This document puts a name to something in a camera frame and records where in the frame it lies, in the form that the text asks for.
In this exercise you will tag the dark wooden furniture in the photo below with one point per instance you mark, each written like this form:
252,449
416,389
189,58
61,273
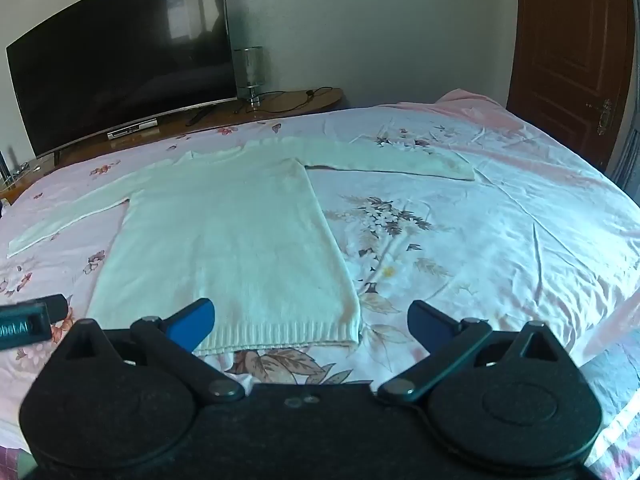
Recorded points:
565,60

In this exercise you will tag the silver set-top box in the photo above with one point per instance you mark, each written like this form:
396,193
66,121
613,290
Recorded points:
132,128

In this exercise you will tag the black flat television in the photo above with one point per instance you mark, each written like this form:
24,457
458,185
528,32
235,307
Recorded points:
120,55

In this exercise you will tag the wooden television stand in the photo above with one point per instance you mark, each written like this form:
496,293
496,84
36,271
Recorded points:
300,105

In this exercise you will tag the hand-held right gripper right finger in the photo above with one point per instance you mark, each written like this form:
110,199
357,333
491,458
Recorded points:
430,327

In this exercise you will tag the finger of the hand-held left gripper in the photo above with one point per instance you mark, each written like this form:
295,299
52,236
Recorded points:
57,306

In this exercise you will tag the silver table lamp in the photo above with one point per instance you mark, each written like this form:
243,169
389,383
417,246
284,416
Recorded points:
248,72

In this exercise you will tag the black remote control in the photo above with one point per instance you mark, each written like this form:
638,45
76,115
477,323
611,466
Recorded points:
195,117

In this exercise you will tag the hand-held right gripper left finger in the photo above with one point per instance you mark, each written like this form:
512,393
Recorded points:
192,322

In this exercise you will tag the white pillow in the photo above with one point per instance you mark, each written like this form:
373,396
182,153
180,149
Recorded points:
230,240

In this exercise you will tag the pink floral bedsheet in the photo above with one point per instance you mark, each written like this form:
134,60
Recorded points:
475,240

